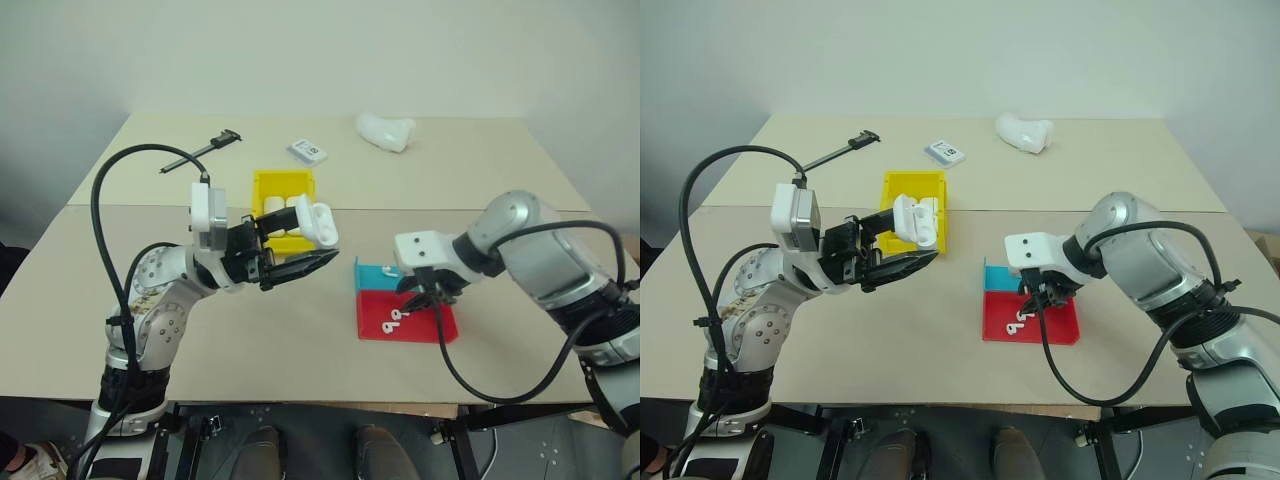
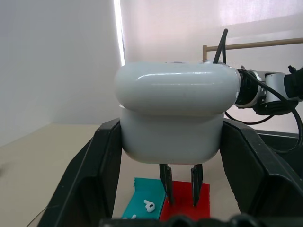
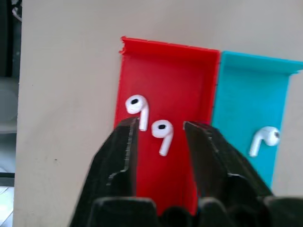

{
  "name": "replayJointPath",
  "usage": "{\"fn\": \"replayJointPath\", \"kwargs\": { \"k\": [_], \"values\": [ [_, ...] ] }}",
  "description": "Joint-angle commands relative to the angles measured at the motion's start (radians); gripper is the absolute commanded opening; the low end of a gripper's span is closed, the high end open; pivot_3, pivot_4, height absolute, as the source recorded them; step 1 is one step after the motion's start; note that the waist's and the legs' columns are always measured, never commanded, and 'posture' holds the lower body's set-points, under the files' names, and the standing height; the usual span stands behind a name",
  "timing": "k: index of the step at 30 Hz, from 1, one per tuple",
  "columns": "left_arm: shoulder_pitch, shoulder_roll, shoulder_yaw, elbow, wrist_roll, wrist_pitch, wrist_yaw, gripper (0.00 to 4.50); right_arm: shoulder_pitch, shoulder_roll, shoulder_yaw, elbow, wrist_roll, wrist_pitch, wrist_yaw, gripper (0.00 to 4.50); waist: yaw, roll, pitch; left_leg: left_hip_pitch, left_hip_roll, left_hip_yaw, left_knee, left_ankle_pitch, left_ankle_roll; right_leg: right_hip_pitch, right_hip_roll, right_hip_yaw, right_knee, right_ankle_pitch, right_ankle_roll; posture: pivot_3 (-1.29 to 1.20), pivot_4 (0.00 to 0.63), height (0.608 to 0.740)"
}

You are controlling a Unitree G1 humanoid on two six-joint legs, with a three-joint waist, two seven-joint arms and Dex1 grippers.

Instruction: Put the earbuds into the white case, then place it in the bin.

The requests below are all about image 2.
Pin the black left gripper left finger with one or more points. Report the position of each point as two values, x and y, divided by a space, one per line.
80 179

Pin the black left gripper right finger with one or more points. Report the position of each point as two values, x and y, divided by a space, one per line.
260 179

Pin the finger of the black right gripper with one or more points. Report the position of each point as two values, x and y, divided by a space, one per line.
197 184
167 182

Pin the white earbud charging case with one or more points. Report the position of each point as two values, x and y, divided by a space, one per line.
172 106

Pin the dark grey bin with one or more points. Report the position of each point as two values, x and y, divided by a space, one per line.
281 139

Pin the teal plastic tray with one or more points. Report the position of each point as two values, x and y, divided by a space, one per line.
142 191

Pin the red plastic tray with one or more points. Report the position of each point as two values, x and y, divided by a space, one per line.
183 208

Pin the white earbud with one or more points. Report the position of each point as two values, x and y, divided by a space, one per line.
149 206
133 216

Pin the wooden dowel rack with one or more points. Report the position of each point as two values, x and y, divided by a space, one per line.
260 43

